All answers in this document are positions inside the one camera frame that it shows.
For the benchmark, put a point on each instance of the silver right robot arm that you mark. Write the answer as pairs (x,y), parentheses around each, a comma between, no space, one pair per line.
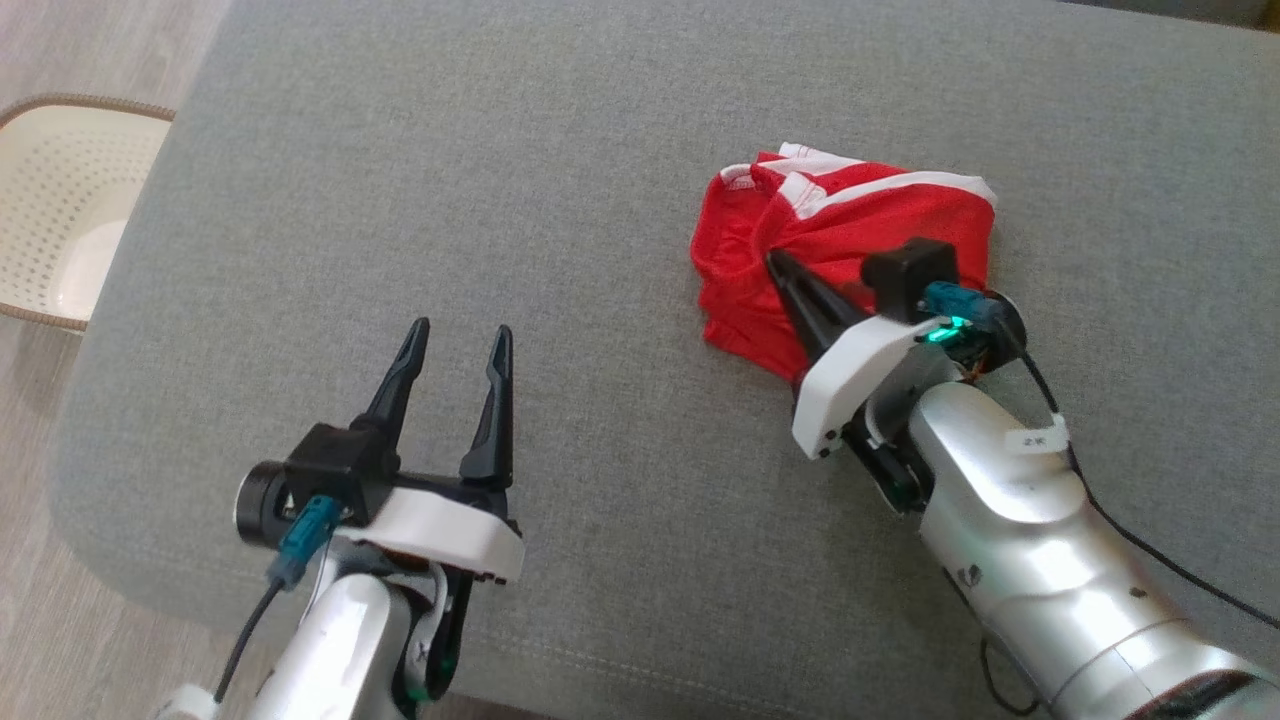
(1040,560)

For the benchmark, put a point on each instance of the red mesh shorts white trim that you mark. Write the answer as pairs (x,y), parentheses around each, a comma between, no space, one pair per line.
(740,300)

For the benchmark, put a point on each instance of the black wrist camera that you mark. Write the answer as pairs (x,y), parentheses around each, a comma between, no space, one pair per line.
(905,275)
(330,465)

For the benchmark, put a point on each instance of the cream perforated laundry basket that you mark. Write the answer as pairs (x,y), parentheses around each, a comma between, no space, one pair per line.
(70,200)

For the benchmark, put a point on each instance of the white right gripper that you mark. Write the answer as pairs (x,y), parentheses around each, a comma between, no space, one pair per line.
(850,375)

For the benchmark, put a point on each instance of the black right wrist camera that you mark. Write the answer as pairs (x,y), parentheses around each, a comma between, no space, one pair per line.
(905,275)

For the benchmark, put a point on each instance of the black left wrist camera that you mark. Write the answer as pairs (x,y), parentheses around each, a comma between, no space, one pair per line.
(330,465)

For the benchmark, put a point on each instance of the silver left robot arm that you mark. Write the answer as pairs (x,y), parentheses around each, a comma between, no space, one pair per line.
(340,640)

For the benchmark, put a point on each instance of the grey sofa chaise cushion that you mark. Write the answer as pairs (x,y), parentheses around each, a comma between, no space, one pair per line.
(500,200)

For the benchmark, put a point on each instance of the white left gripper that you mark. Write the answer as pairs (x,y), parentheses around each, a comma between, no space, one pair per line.
(450,530)

